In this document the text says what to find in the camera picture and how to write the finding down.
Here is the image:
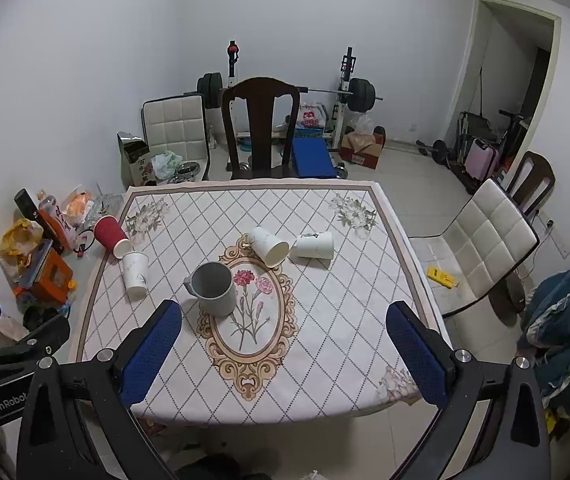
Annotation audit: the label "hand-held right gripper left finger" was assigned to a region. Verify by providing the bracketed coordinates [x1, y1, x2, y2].
[16, 299, 183, 480]

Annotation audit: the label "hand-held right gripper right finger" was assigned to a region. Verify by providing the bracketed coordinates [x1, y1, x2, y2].
[386, 301, 552, 480]

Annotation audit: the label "white paper cup dark mark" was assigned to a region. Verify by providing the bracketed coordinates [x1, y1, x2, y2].
[289, 231, 335, 260]

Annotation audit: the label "plain white paper cup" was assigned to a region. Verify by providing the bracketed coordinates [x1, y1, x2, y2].
[247, 226, 291, 268]

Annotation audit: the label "white paper cup leaf print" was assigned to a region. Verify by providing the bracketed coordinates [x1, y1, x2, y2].
[122, 251, 150, 301]

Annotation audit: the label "red paper cup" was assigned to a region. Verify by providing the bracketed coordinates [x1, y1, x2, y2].
[93, 215, 132, 260]

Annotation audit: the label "brown paper bag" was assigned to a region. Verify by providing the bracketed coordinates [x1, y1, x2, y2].
[0, 294, 29, 339]

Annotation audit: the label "yellow plastic bag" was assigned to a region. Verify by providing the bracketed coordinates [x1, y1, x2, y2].
[0, 218, 45, 267]

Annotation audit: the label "yellow tool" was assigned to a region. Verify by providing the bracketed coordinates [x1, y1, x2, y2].
[425, 265, 459, 289]

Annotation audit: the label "grey mug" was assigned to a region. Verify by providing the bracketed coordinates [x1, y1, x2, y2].
[183, 262, 237, 318]

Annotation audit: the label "floral diamond pattern tablecloth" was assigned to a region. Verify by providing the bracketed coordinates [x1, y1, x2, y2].
[76, 181, 454, 426]

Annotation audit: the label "red label bag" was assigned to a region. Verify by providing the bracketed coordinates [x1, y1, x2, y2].
[37, 189, 78, 254]

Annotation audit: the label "white padded chair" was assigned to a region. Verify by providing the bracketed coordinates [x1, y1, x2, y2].
[141, 93, 212, 182]
[408, 178, 540, 319]

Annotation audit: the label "orange snack bag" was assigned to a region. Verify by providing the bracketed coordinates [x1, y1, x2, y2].
[62, 185, 95, 226]

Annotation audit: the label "pile of blue clothes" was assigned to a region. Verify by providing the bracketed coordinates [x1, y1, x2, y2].
[517, 232, 570, 422]

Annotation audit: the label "steel bowls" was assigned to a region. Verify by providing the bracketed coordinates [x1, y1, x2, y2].
[174, 159, 204, 184]

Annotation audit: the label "green plastic bag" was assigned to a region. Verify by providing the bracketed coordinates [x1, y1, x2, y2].
[152, 150, 184, 180]

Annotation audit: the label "printed cardboard box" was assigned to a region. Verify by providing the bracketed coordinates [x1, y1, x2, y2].
[117, 131, 159, 187]

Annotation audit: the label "small barbell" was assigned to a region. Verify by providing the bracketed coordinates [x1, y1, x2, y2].
[416, 139, 449, 164]

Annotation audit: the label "pink suitcase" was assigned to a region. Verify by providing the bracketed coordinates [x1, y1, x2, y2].
[464, 137, 500, 181]

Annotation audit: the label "brown cardboard box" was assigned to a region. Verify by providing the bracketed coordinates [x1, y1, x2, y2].
[339, 129, 386, 170]

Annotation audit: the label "dark wooden chair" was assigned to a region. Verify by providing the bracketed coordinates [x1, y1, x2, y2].
[220, 77, 300, 181]
[507, 150, 556, 219]

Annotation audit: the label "blue bench pad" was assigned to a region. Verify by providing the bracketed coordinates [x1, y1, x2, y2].
[291, 137, 339, 180]

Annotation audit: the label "folded black cart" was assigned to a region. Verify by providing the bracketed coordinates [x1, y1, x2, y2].
[457, 109, 489, 162]

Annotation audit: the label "black kick scooter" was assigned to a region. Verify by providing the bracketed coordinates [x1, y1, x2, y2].
[494, 108, 526, 172]

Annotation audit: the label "red and white plastic bag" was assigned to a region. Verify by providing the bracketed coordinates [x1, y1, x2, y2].
[295, 102, 327, 130]

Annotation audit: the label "black barbell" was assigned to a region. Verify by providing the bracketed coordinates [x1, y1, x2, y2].
[196, 72, 384, 114]

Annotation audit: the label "white squat rack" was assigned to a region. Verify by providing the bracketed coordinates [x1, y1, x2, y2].
[224, 40, 357, 152]

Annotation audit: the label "wall socket with cable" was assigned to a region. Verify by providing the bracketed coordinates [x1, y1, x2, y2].
[534, 209, 557, 234]

